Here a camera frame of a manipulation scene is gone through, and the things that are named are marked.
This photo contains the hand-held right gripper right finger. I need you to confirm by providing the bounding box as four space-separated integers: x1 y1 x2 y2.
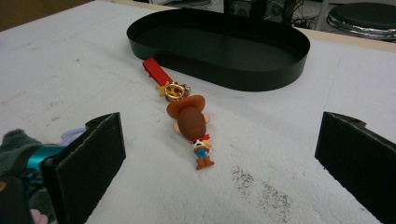
314 111 396 224

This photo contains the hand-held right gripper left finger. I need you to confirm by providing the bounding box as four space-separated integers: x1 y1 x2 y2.
40 111 127 224

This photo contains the cowboy figurine keychain red strap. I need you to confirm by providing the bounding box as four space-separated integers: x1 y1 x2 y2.
142 57 216 171

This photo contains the black oval tray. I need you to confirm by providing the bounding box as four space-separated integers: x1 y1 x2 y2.
126 7 311 92

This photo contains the teal carabiner clip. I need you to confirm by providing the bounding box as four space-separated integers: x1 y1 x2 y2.
25 144 67 175

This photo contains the grey-green plush toy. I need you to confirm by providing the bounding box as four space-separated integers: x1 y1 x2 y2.
0 129 44 176

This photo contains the black plush toy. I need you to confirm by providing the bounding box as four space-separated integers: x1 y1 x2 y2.
0 175 34 224

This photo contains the white foam mat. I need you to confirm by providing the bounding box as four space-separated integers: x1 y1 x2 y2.
0 0 396 224

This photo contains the black round stool chrome rim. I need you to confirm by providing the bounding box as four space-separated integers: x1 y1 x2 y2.
325 2 396 42

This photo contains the dark equipment box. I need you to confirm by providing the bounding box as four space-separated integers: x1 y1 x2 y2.
222 0 297 24

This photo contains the lavender cord loop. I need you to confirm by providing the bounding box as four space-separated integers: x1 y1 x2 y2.
60 126 87 147

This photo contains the black cable bundle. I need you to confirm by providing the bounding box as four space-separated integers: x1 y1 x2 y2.
290 0 322 30

